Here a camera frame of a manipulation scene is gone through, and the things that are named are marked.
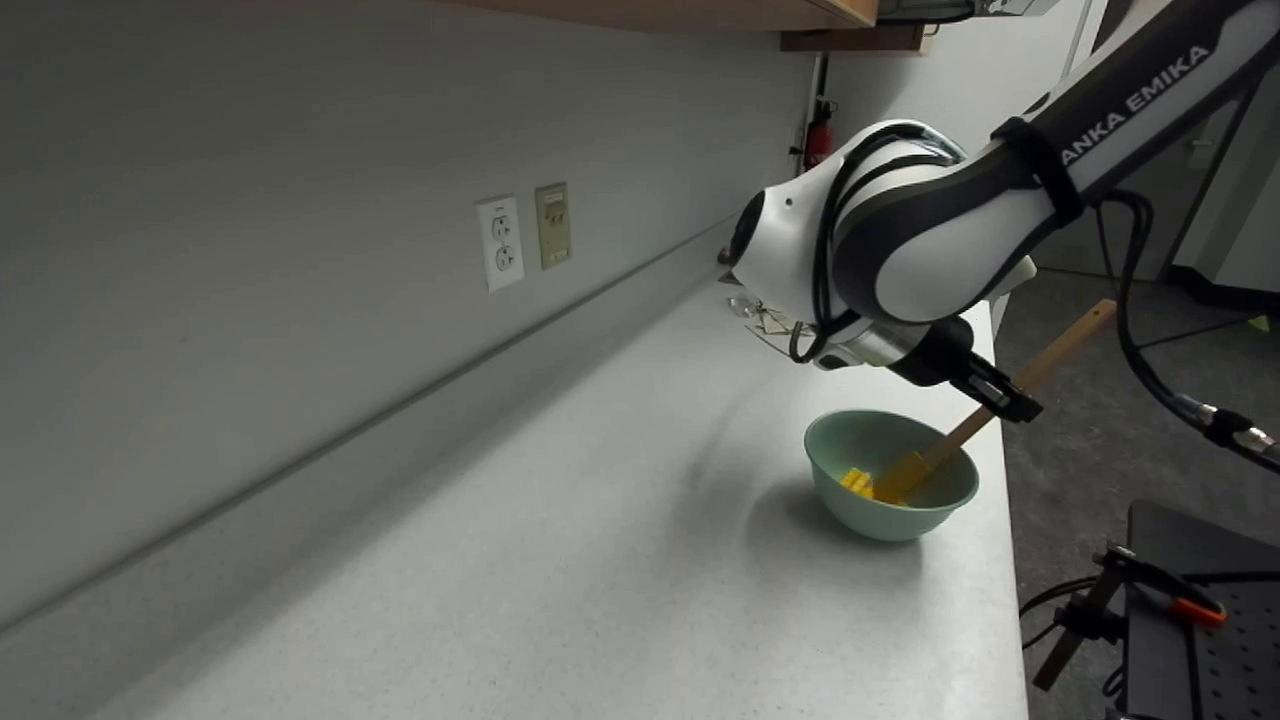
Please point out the red fire extinguisher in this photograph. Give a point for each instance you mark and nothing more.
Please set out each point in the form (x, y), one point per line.
(812, 144)

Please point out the green mixing bowl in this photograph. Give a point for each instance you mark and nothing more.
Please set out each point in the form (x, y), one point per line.
(875, 440)

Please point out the beige wall switch plate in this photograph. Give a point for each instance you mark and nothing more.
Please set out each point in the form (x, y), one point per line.
(552, 220)

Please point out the beige folded cloth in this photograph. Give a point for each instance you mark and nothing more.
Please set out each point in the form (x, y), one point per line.
(758, 315)

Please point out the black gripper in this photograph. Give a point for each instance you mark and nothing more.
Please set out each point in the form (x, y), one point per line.
(944, 358)

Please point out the white wall power outlet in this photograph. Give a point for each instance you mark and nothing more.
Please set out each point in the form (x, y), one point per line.
(502, 242)

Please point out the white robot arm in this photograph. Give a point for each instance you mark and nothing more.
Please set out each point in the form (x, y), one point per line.
(877, 253)

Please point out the black perforated robot base table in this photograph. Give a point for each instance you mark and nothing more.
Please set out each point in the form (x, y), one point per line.
(1178, 670)

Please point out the yellow food in bowl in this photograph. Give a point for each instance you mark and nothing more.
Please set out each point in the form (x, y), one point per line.
(861, 483)

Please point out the orange-handled clamp tool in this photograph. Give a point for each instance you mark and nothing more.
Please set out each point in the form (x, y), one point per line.
(1182, 597)

